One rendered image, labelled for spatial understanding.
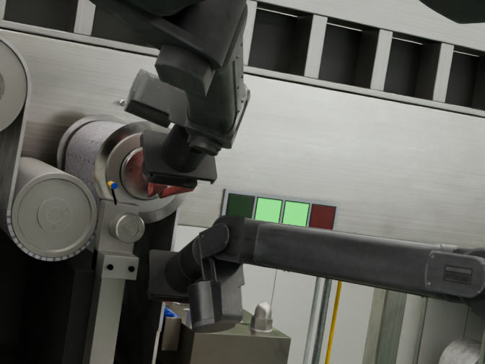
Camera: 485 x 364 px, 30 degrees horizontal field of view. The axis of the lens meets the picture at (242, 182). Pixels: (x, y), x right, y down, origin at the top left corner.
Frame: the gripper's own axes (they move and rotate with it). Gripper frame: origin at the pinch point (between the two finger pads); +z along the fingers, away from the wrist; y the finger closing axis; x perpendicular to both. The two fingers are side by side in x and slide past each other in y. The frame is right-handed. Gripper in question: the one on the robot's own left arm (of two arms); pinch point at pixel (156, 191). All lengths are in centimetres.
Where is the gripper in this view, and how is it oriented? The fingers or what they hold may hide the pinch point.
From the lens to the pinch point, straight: 127.9
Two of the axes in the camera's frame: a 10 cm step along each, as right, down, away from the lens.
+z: -4.2, 5.3, 7.4
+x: -1.3, -8.4, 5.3
